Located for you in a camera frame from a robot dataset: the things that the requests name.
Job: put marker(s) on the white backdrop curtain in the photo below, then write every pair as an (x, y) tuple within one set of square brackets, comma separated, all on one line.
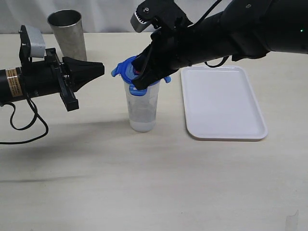
[(110, 16)]

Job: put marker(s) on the blue plastic container lid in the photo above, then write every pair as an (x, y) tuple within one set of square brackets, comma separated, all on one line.
[(127, 72)]

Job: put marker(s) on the clear plastic tall container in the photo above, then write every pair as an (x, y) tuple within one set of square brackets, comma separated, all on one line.
[(142, 106)]

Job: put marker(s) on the stainless steel tumbler cup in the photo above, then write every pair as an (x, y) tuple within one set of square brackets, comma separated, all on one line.
[(68, 30)]

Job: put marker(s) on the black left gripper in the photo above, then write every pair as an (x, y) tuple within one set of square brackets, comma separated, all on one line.
[(46, 76)]

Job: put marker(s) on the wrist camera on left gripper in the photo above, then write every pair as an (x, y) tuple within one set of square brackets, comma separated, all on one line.
[(32, 41)]

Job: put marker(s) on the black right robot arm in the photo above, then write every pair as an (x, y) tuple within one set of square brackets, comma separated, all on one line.
[(246, 45)]

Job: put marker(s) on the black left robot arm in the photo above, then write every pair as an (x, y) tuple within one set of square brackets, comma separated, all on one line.
[(11, 85)]

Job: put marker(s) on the white rectangular plastic tray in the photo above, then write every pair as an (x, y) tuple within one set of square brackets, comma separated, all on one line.
[(220, 104)]

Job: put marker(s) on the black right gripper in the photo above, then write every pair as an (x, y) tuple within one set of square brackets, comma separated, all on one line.
[(173, 46)]

